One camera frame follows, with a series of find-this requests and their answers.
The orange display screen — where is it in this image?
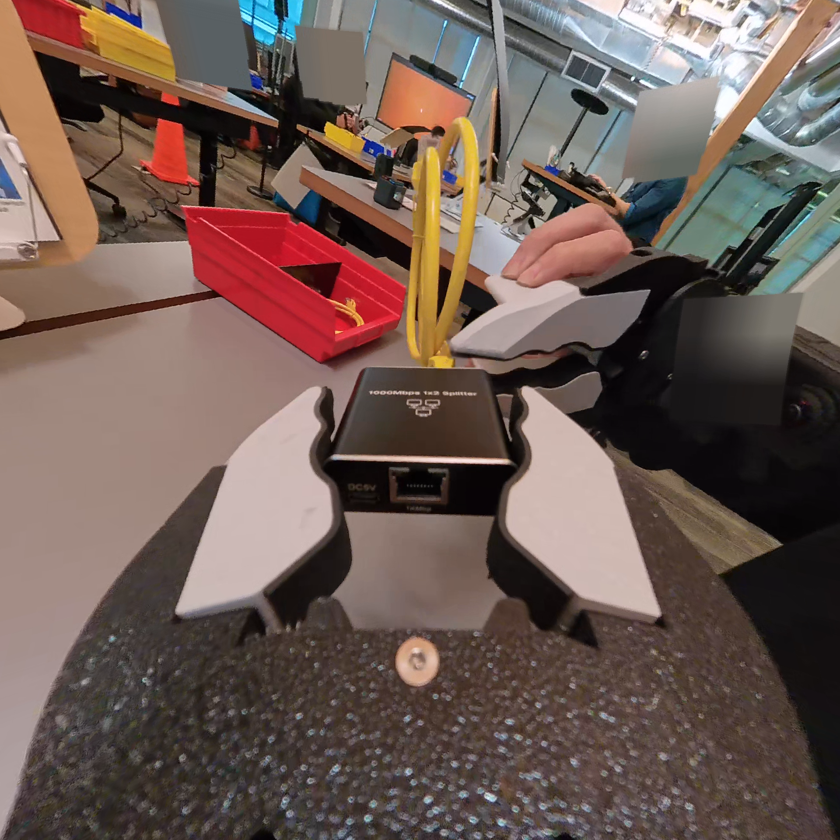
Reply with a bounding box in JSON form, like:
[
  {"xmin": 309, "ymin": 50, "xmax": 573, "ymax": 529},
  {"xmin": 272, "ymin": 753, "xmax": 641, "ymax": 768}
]
[{"xmin": 377, "ymin": 52, "xmax": 476, "ymax": 135}]

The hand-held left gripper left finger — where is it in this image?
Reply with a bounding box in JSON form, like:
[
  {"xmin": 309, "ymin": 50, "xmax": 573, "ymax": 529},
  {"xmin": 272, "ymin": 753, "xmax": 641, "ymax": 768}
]
[{"xmin": 172, "ymin": 386, "xmax": 352, "ymax": 621}]

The person's right hand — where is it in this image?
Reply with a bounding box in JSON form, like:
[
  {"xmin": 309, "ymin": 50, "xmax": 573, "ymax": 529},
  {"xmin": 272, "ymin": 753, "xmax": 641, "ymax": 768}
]
[{"xmin": 500, "ymin": 203, "xmax": 635, "ymax": 288}]

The stack of red bins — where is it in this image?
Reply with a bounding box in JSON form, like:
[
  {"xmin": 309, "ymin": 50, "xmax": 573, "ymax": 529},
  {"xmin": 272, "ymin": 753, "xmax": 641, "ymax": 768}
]
[{"xmin": 13, "ymin": 0, "xmax": 86, "ymax": 47}]

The stack of yellow bins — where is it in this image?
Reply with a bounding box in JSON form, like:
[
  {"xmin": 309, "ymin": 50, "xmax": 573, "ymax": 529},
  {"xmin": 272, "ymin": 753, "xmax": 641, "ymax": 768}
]
[{"xmin": 79, "ymin": 7, "xmax": 178, "ymax": 63}]

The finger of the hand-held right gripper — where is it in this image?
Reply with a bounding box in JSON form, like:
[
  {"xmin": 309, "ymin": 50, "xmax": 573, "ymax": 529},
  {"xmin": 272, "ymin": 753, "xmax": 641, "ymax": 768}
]
[
  {"xmin": 448, "ymin": 274, "xmax": 652, "ymax": 361},
  {"xmin": 486, "ymin": 357, "xmax": 602, "ymax": 416}
]

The black ethernet splitter box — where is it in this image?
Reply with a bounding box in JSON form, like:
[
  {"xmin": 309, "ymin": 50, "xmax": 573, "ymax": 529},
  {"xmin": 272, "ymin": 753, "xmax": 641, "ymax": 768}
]
[{"xmin": 325, "ymin": 366, "xmax": 518, "ymax": 516}]

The printed instruction sheet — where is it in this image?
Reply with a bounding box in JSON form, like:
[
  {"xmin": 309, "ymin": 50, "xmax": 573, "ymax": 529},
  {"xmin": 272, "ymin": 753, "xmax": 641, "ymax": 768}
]
[{"xmin": 0, "ymin": 112, "xmax": 63, "ymax": 263}]

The yellow ethernet cable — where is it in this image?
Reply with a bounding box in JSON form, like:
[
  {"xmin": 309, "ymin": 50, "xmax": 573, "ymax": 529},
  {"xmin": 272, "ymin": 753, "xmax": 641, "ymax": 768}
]
[
  {"xmin": 406, "ymin": 117, "xmax": 482, "ymax": 368},
  {"xmin": 328, "ymin": 297, "xmax": 366, "ymax": 336}
]

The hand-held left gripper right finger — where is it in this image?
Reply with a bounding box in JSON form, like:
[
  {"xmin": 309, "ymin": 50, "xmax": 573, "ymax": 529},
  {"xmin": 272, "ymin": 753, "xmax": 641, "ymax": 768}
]
[{"xmin": 487, "ymin": 387, "xmax": 664, "ymax": 632}]

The black bin divider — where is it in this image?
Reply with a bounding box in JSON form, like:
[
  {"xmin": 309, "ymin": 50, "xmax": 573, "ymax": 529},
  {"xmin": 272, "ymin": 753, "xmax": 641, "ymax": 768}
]
[{"xmin": 281, "ymin": 262, "xmax": 343, "ymax": 295}]

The red plastic bin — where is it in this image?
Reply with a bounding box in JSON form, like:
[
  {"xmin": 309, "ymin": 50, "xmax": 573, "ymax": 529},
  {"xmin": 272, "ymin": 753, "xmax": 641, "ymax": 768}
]
[{"xmin": 182, "ymin": 205, "xmax": 406, "ymax": 363}]

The orange traffic cone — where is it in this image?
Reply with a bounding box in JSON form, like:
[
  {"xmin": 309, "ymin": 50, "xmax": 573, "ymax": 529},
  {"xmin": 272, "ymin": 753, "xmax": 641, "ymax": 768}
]
[{"xmin": 140, "ymin": 92, "xmax": 200, "ymax": 186}]

